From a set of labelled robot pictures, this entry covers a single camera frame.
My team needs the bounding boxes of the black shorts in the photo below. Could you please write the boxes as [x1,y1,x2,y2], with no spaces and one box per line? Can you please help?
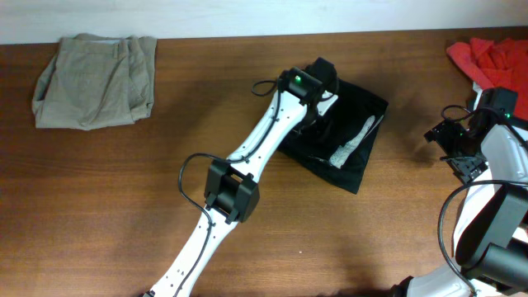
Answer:
[279,80,389,194]

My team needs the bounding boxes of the red shirt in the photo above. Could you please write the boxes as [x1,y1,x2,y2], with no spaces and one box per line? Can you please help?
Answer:
[446,38,527,120]

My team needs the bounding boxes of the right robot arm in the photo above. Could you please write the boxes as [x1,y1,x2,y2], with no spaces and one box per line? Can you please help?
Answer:
[389,87,527,297]

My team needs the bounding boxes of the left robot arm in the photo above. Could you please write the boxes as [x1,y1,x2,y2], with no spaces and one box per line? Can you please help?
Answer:
[145,58,339,297]

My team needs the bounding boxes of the folded khaki shorts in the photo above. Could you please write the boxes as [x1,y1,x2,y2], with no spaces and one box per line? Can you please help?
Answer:
[31,34,158,130]

